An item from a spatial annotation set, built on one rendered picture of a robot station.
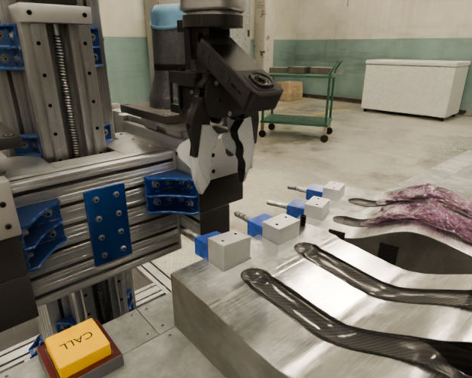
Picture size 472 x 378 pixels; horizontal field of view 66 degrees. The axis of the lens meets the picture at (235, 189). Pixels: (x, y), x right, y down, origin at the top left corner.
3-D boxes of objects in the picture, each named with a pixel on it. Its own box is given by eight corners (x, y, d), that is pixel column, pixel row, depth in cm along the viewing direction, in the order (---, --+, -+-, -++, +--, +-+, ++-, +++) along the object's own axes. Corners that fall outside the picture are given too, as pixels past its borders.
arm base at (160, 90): (139, 104, 92) (134, 62, 88) (188, 98, 101) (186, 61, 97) (170, 112, 81) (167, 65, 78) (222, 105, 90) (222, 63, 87)
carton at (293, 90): (271, 100, 841) (272, 82, 827) (287, 97, 882) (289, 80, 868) (287, 102, 812) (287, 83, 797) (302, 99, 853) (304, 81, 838)
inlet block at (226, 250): (173, 250, 60) (172, 220, 58) (199, 242, 63) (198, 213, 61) (223, 281, 50) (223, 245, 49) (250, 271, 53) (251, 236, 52)
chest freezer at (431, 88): (458, 116, 648) (471, 61, 614) (444, 122, 598) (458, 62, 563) (377, 106, 748) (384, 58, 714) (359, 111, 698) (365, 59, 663)
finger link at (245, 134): (236, 164, 56) (221, 108, 51) (262, 174, 52) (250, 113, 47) (220, 174, 54) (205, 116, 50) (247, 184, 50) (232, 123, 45)
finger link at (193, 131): (208, 157, 47) (221, 89, 45) (217, 160, 45) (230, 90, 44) (178, 154, 44) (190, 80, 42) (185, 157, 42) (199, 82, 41)
